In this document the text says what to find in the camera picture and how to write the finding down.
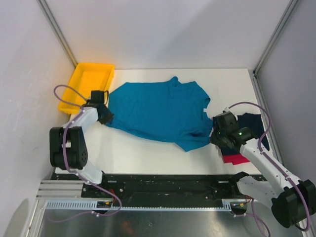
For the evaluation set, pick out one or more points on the aluminium frame post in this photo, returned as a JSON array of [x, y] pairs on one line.
[[280, 27], [57, 31]]

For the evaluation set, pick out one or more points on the teal t shirt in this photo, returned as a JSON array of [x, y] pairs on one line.
[[169, 111]]

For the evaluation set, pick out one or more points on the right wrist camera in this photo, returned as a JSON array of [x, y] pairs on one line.
[[227, 109]]

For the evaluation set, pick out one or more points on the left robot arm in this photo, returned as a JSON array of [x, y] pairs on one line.
[[67, 146]]

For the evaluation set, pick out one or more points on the folded red t shirt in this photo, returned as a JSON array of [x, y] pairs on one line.
[[234, 159]]

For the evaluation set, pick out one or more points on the folded navy t shirt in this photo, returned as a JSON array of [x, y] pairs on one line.
[[250, 126]]

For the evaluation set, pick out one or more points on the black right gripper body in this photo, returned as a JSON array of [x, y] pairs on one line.
[[217, 136]]

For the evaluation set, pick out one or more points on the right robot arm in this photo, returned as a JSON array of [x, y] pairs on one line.
[[290, 199]]

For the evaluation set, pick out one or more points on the left aluminium frame post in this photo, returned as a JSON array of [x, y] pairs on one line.
[[57, 31]]

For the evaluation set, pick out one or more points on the grey slotted cable duct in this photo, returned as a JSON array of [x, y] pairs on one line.
[[224, 205]]

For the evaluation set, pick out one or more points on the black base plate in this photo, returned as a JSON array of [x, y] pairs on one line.
[[173, 190]]

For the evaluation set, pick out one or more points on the yellow plastic tray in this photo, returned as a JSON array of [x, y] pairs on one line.
[[86, 78]]

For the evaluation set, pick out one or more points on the right aluminium frame post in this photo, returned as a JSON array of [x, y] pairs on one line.
[[280, 27]]

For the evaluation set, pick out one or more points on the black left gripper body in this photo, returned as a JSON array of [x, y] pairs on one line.
[[105, 119]]

